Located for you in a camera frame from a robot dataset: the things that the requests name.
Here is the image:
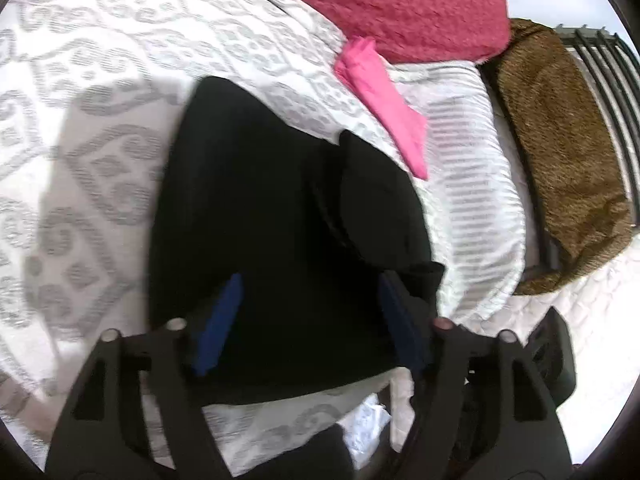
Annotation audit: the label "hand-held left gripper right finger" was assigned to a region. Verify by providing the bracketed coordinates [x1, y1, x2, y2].
[377, 270, 573, 480]

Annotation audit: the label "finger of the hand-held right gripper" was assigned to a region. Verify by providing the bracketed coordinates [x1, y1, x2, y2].
[527, 306, 577, 403]

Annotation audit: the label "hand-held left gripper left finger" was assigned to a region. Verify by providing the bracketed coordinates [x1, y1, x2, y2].
[44, 272, 246, 480]

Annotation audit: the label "black pants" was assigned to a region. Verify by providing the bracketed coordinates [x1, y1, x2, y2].
[147, 76, 446, 406]

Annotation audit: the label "white quilted mattress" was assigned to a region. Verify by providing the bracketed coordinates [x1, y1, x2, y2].
[450, 250, 640, 466]

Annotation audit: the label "white crumpled cloth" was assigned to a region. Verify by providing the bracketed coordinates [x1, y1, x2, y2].
[342, 392, 393, 468]

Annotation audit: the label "white striped pillow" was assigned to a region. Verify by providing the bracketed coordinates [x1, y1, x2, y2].
[387, 60, 531, 326]

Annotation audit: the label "brown fuzzy blanket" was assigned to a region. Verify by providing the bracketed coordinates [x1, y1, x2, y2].
[492, 17, 633, 296]

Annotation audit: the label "pink cloth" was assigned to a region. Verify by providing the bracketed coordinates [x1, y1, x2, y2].
[334, 36, 430, 181]

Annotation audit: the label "white grey patterned bedspread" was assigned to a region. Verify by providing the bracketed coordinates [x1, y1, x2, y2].
[0, 0, 431, 471]

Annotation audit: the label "red fuzzy blanket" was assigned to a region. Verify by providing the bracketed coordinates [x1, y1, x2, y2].
[240, 0, 512, 66]

